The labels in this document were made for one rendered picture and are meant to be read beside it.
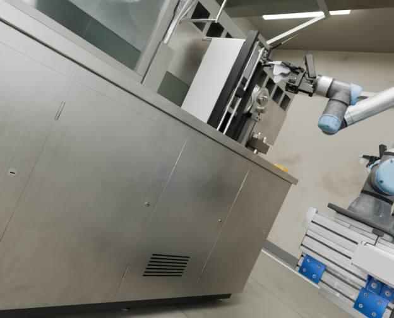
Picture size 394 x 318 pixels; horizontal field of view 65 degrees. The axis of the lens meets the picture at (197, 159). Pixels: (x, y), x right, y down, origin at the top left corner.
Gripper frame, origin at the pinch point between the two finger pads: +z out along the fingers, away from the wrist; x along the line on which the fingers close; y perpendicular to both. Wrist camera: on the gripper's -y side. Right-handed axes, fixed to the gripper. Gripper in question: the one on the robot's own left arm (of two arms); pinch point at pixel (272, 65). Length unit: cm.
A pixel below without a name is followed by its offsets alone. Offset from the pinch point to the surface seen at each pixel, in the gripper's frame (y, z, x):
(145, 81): 27, 48, -4
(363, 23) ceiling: -213, -5, 233
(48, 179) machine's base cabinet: 78, 31, -43
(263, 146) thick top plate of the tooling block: 12, 5, 80
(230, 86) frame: 7.2, 19.6, 17.8
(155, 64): 18, 48, -4
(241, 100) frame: 6.2, 16.2, 31.7
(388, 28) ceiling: -213, -33, 233
